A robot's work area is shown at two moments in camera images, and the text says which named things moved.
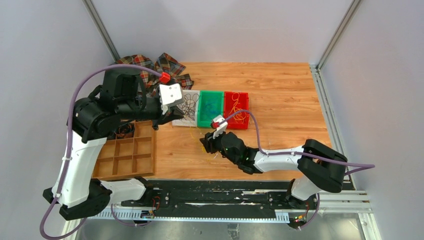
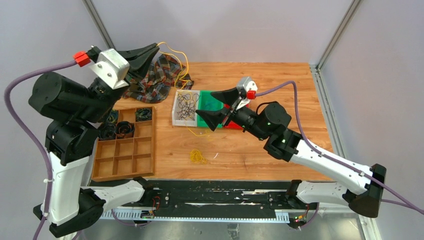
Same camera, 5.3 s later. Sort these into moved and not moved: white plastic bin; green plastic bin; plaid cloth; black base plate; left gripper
Moved: left gripper
Not moved: plaid cloth; black base plate; green plastic bin; white plastic bin
